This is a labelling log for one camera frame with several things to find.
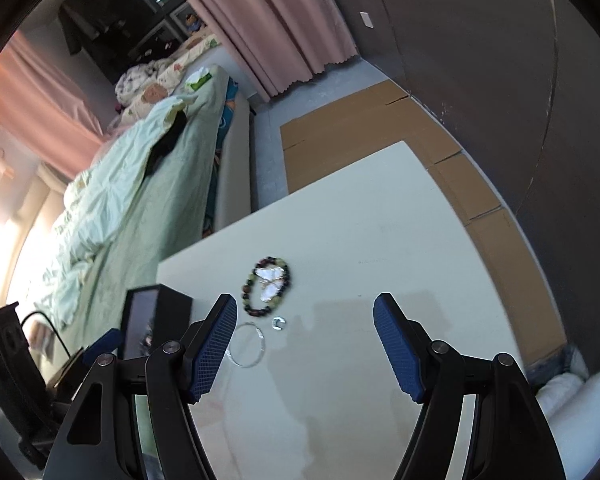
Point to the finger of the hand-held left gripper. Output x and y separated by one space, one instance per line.
102 345

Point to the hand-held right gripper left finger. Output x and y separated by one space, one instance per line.
212 355

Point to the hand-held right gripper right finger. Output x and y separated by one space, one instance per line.
397 350

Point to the clear thin bangle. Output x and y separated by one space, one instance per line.
260 357

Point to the black gift box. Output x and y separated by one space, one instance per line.
175 310

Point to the white butterfly hair clip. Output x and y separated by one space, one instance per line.
269 282

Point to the beige padded headboard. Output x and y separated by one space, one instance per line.
25 230

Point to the light green duvet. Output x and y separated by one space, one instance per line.
110 200

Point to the bed with green sheet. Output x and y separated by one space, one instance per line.
180 185

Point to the white pillow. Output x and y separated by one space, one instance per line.
580 410

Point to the black garment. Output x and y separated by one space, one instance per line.
167 142

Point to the white table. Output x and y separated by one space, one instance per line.
360 125

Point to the pink curtain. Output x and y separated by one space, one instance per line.
260 25
35 110

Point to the bear print quilt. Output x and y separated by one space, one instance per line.
165 80

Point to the green tissue pack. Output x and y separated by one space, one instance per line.
200 77

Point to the dark hanging clothes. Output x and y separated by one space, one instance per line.
87 20

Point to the small plush doll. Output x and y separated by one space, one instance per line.
192 22

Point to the white wall outlet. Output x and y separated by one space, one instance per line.
366 19

